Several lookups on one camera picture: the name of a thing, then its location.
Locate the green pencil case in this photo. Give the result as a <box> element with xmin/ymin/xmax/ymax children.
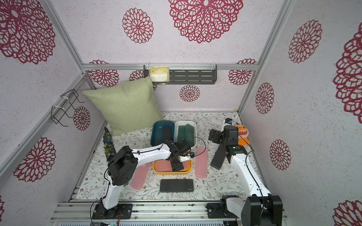
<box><xmin>184</xmin><ymin>124</ymin><xmax>195</xmax><ymax>147</ymax></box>
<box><xmin>177</xmin><ymin>125</ymin><xmax>186</xmax><ymax>142</ymax></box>

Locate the black pencil case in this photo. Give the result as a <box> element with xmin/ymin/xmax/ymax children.
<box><xmin>161</xmin><ymin>126</ymin><xmax>174</xmax><ymax>143</ymax></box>
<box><xmin>210</xmin><ymin>145</ymin><xmax>226</xmax><ymax>170</ymax></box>
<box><xmin>160</xmin><ymin>179</ymin><xmax>194</xmax><ymax>193</ymax></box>

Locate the pink pencil case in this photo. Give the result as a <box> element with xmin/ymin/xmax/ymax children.
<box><xmin>195</xmin><ymin>147</ymin><xmax>208</xmax><ymax>179</ymax></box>
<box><xmin>131</xmin><ymin>163</ymin><xmax>152</xmax><ymax>190</ymax></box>
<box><xmin>153</xmin><ymin>160</ymin><xmax>192</xmax><ymax>173</ymax></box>

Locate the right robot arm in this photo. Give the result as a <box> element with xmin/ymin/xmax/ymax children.
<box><xmin>206</xmin><ymin>118</ymin><xmax>283</xmax><ymax>226</ymax></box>

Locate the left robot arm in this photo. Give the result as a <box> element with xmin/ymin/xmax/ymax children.
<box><xmin>100</xmin><ymin>139</ymin><xmax>196</xmax><ymax>211</ymax></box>

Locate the yellow storage box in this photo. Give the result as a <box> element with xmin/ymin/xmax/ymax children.
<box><xmin>152</xmin><ymin>160</ymin><xmax>192</xmax><ymax>175</ymax></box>

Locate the white storage box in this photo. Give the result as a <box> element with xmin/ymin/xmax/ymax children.
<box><xmin>173</xmin><ymin>121</ymin><xmax>197</xmax><ymax>151</ymax></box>

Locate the dark teal storage box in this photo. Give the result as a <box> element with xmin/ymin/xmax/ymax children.
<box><xmin>150</xmin><ymin>120</ymin><xmax>175</xmax><ymax>147</ymax></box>

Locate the black pencil case front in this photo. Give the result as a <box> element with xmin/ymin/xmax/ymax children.
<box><xmin>160</xmin><ymin>179</ymin><xmax>194</xmax><ymax>193</ymax></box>

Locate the orange shark plush toy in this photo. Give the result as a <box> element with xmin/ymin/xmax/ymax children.
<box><xmin>236</xmin><ymin>124</ymin><xmax>250</xmax><ymax>147</ymax></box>

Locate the floral table mat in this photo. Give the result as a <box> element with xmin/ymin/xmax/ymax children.
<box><xmin>71</xmin><ymin>112</ymin><xmax>248</xmax><ymax>202</ymax></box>

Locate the light green pillow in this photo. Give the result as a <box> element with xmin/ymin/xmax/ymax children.
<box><xmin>82</xmin><ymin>77</ymin><xmax>163</xmax><ymax>136</ymax></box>

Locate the yellow white sponge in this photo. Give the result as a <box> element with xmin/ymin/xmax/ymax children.
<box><xmin>149</xmin><ymin>67</ymin><xmax>170</xmax><ymax>82</ymax></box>

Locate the dark wall shelf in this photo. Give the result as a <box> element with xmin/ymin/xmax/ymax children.
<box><xmin>142</xmin><ymin>64</ymin><xmax>217</xmax><ymax>85</ymax></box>

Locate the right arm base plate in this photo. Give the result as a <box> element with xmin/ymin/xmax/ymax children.
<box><xmin>206</xmin><ymin>202</ymin><xmax>244</xmax><ymax>218</ymax></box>

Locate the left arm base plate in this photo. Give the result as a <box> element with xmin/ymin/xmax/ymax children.
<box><xmin>91</xmin><ymin>202</ymin><xmax>133</xmax><ymax>219</ymax></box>

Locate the black wire wall rack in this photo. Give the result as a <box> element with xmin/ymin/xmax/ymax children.
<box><xmin>50</xmin><ymin>89</ymin><xmax>85</xmax><ymax>127</ymax></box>

